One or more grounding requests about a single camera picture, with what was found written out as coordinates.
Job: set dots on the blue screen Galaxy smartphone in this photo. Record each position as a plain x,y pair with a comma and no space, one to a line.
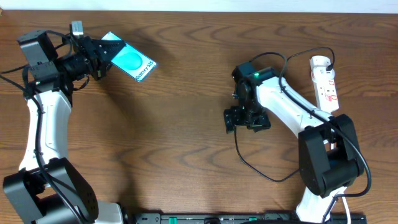
134,63

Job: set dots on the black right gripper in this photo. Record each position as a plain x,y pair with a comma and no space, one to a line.
232,118

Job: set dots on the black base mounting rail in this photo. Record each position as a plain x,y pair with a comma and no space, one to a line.
266,218

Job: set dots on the white USB wall charger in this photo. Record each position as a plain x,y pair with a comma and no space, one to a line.
321,61

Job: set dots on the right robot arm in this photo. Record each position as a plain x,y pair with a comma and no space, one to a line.
329,156

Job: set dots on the white power strip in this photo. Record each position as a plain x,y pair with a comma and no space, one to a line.
325,89

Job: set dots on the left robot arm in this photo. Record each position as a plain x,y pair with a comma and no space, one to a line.
47,188

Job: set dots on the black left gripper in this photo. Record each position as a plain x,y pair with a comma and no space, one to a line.
94,57

